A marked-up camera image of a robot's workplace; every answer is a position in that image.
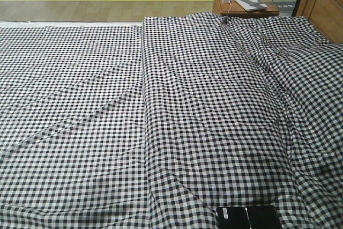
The wooden headboard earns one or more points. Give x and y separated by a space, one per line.
325 15

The wooden nightstand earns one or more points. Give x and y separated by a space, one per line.
235 10

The black white checkered bedsheet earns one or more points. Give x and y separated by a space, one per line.
72 128

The black smartphone with sticker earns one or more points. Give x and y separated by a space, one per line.
248 217

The black white checkered quilt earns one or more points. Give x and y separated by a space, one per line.
241 112

